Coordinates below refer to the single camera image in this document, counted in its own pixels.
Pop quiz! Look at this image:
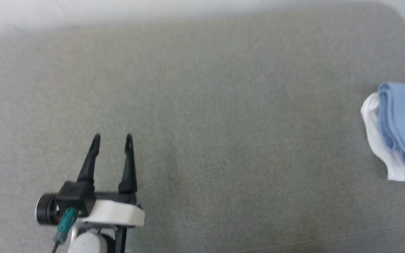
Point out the white garment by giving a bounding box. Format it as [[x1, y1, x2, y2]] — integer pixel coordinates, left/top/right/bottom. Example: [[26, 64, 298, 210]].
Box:
[[360, 92, 405, 187]]

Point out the teal left camera connector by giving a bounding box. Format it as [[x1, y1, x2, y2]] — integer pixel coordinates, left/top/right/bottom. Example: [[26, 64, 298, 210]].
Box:
[[54, 207, 79, 244]]

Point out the grey-green fabric sofa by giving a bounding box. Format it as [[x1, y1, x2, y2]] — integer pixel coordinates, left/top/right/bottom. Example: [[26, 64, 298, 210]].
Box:
[[0, 2, 405, 253]]

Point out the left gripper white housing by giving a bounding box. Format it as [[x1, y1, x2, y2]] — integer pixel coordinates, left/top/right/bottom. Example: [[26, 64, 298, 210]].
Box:
[[35, 133, 146, 227]]

